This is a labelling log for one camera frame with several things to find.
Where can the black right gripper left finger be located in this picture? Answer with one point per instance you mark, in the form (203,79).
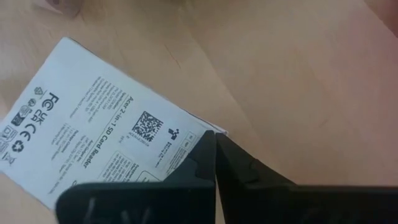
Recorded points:
(186,202)

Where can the white card reader packet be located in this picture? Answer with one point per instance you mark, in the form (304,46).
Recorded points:
(93,124)

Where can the pink wall charger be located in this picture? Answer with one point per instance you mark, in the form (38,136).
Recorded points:
(59,6)

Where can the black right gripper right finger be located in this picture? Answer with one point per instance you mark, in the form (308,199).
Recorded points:
(264,202)

